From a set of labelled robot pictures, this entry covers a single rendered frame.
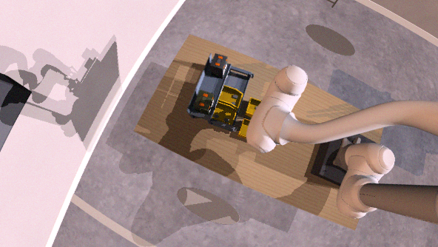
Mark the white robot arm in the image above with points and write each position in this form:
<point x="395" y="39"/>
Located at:
<point x="273" y="123"/>

